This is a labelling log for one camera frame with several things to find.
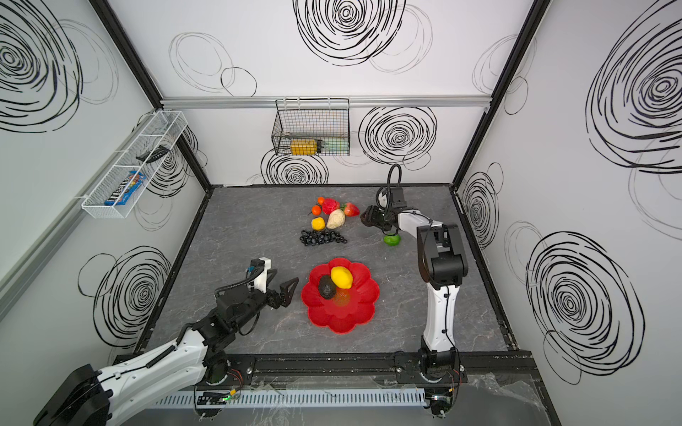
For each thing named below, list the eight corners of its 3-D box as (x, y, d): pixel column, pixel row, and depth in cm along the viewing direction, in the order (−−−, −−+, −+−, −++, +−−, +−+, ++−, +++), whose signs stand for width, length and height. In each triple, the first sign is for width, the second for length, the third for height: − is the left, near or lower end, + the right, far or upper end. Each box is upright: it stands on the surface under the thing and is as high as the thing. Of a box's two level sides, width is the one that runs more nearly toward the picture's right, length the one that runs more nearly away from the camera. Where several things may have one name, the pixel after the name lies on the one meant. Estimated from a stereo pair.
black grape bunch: (300, 248, 101) (299, 242, 98) (302, 236, 105) (300, 230, 101) (346, 248, 101) (346, 242, 98) (346, 236, 105) (346, 230, 101)
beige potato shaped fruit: (326, 227, 108) (325, 219, 104) (337, 215, 112) (336, 207, 108) (336, 233, 106) (335, 225, 102) (346, 220, 110) (347, 212, 106)
